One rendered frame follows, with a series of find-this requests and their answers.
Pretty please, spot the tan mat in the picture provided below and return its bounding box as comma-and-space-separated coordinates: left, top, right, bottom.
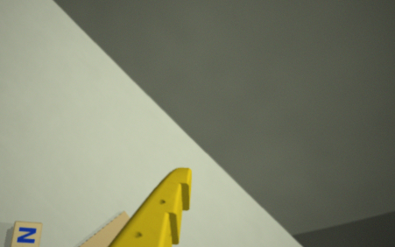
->
79, 211, 130, 247

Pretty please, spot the beige letter block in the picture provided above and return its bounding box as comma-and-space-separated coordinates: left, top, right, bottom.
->
10, 221, 43, 247

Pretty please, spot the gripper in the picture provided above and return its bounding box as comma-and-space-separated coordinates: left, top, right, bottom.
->
108, 167, 192, 247

